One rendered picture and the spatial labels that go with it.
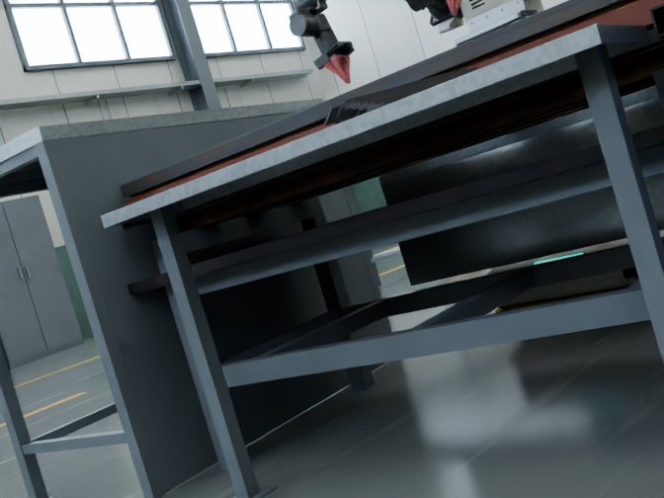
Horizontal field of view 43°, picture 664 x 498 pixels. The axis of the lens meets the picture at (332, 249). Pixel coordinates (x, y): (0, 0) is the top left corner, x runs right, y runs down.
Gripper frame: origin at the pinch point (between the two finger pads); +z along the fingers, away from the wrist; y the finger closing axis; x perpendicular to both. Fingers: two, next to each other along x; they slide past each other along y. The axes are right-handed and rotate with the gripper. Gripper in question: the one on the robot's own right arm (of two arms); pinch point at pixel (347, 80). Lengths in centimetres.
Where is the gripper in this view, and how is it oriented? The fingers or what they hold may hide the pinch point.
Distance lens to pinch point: 234.7
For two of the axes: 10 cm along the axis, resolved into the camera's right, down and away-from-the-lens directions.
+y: 6.7, -4.2, -6.1
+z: 4.4, 8.9, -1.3
